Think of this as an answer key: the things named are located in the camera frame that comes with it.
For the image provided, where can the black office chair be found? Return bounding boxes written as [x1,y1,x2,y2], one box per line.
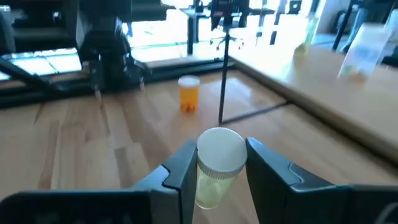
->
[210,0,249,52]

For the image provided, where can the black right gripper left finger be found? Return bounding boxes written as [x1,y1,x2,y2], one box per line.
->
[0,139,199,224]

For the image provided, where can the wooden shelf black legs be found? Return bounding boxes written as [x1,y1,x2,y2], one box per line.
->
[217,29,398,166]

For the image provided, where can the black aluminium table frame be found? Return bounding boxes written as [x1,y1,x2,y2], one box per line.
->
[0,55,236,110]

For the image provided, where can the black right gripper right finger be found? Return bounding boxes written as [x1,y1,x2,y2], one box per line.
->
[244,138,398,224]

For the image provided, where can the black metal post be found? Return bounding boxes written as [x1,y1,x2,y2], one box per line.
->
[185,0,200,57]
[331,0,355,52]

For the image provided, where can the clear medicine bottle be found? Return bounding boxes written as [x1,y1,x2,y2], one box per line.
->
[337,23,391,80]

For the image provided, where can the white bottle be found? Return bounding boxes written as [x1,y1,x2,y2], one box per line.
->
[194,126,249,210]

